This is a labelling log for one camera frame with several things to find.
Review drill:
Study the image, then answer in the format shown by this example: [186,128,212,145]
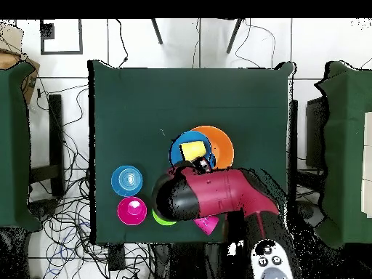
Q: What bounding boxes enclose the small yellow orange cup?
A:
[179,140,208,162]

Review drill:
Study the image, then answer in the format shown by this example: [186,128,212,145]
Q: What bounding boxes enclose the large orange bowl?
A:
[190,125,235,170]

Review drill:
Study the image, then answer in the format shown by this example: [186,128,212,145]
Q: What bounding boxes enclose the large blue bowl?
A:
[169,130,217,169]

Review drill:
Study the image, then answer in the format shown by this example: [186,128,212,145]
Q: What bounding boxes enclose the pink cup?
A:
[193,215,221,237]

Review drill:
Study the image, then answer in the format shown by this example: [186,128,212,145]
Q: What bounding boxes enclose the green bowl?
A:
[152,209,177,227]

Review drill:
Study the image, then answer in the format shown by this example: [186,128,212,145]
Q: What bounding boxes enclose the dark green table cloth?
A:
[87,60,297,245]

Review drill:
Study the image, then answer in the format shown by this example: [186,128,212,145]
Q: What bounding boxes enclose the light blue shallow bowl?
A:
[110,165,144,198]

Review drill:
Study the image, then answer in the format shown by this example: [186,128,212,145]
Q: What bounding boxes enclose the pink bowl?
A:
[116,196,148,227]

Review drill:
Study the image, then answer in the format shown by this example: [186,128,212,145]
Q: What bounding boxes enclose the black computer case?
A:
[304,97,328,169]

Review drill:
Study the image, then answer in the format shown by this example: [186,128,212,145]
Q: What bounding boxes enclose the grey chair base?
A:
[27,198,60,223]
[296,200,326,232]

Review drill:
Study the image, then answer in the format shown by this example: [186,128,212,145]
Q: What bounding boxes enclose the green cloth side table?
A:
[313,60,372,249]
[0,62,41,233]

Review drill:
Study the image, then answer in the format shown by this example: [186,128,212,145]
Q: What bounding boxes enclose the cardboard box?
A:
[0,24,41,105]

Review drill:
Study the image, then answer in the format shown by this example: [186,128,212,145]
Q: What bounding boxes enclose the black cable with plug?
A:
[115,18,129,68]

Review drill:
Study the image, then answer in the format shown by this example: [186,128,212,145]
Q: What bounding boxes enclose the camera tripod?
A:
[150,17,243,55]

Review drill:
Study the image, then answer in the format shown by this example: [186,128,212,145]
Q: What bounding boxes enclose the black metal frame bar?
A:
[30,94,65,198]

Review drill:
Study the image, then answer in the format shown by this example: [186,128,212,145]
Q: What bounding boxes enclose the black square floor frame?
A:
[39,19,84,55]

